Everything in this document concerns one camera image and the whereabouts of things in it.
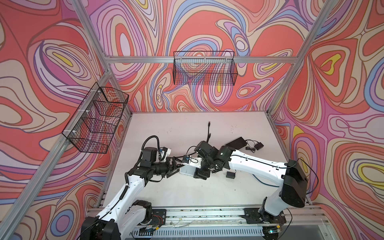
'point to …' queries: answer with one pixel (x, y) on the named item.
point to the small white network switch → (188, 170)
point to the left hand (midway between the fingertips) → (183, 166)
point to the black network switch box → (237, 143)
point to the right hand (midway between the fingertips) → (199, 171)
